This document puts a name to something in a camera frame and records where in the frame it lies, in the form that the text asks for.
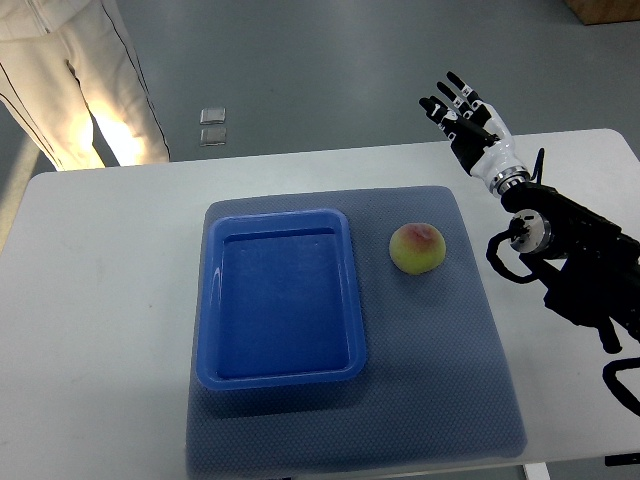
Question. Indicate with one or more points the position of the brown cardboard box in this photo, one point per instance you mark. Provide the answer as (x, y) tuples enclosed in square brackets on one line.
[(598, 12)]

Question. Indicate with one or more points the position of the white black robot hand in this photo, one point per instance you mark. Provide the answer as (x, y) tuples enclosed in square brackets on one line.
[(478, 136)]

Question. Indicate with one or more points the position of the lower metal floor plate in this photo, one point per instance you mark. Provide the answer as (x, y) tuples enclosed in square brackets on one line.
[(213, 136)]

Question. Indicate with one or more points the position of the person in beige clothes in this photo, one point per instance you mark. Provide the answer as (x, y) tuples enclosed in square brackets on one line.
[(68, 70)]

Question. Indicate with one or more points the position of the grey blue table mat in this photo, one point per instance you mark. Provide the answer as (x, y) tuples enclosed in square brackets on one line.
[(435, 387)]

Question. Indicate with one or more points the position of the metal floor plate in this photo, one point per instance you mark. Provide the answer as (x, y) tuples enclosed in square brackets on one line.
[(213, 136), (212, 115)]

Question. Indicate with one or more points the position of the upper metal floor plate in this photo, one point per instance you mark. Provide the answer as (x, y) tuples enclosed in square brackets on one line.
[(212, 115)]

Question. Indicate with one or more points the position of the green red peach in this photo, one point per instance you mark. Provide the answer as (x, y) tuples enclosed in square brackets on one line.
[(417, 248)]

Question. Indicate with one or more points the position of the blue plastic tray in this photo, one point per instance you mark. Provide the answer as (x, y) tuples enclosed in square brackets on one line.
[(279, 302)]

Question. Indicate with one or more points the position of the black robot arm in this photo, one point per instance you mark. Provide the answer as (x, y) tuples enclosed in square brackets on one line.
[(589, 267)]

